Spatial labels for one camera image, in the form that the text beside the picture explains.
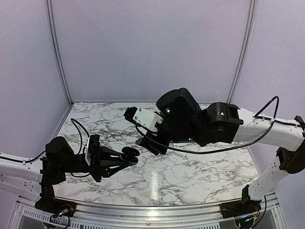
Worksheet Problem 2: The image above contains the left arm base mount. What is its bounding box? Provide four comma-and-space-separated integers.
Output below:
34, 198, 76, 217

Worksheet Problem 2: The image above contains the right aluminium frame post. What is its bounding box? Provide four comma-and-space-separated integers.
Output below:
226, 0, 257, 104

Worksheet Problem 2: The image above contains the black earbud charging case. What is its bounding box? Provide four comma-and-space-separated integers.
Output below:
120, 146, 140, 165

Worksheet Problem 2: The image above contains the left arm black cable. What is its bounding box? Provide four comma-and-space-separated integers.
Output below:
70, 118, 91, 177

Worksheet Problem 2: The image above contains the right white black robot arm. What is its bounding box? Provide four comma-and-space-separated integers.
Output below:
131, 88, 305, 214

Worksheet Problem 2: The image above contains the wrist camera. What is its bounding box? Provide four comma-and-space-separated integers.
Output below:
85, 135, 100, 165
124, 107, 163, 133

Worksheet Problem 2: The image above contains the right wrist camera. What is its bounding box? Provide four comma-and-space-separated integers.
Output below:
124, 107, 163, 133

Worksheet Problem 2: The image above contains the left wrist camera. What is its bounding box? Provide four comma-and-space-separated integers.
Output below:
85, 135, 100, 165

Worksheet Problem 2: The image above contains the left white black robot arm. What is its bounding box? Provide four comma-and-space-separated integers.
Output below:
0, 135, 140, 212

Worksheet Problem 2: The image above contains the front aluminium rail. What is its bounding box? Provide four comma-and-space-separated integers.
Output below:
14, 195, 284, 229

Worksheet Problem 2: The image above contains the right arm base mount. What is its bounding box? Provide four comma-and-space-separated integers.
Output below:
220, 200, 261, 219

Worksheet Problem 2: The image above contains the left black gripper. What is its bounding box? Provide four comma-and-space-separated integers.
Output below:
61, 144, 129, 183

